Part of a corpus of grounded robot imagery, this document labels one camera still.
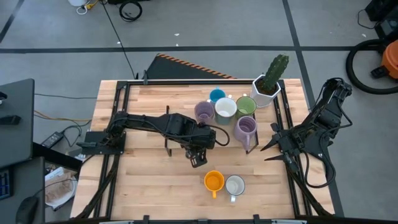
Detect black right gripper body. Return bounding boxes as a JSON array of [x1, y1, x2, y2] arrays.
[[269, 123, 307, 172]]

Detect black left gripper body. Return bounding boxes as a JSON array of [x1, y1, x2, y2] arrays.
[[185, 145, 208, 169]]

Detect yellow-orange faceted mug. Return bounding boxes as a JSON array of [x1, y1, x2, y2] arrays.
[[203, 170, 225, 200]]

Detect lavender ribbed mug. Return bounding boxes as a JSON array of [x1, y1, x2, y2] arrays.
[[233, 115, 258, 152]]

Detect green mug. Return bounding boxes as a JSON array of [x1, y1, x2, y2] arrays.
[[235, 95, 257, 119]]

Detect dark purple ribbed mug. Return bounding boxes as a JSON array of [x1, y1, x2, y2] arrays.
[[194, 100, 216, 125]]

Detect wooden shelf riser, black legs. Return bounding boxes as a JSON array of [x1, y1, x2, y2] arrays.
[[164, 104, 260, 157]]

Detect white hexagonal planter pot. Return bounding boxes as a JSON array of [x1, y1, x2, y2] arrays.
[[249, 74, 282, 109]]

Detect green cactus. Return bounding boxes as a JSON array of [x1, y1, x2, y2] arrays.
[[262, 54, 290, 94]]

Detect black mat, orange striped edge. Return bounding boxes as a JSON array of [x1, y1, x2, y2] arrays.
[[145, 52, 237, 80]]

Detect orange vacuum cleaner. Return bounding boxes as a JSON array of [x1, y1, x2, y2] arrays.
[[371, 39, 398, 80]]

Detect white bowl with brown paper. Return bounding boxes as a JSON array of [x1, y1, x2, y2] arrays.
[[45, 166, 78, 210]]

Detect black power adapter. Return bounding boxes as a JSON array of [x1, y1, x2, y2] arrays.
[[41, 131, 65, 149]]

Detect black equipment case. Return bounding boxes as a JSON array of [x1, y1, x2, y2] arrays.
[[365, 0, 398, 40]]

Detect grey desk top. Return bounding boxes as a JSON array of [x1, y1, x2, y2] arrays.
[[0, 157, 46, 224], [0, 78, 35, 169]]

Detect black computer mouse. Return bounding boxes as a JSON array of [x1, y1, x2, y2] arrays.
[[15, 196, 40, 224]]

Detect black object on desk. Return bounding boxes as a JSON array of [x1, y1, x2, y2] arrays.
[[0, 114, 22, 126]]

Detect dark keyboard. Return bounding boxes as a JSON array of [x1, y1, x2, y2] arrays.
[[0, 167, 13, 200]]

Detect black vacuum hose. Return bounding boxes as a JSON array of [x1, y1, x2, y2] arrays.
[[345, 39, 398, 95]]

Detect black metal table frame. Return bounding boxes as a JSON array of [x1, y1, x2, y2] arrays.
[[74, 79, 335, 224]]

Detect thin black floor cable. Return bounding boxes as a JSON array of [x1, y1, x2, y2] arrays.
[[99, 0, 139, 80]]

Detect black coiled cable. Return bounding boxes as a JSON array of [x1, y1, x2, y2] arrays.
[[119, 1, 143, 22]]

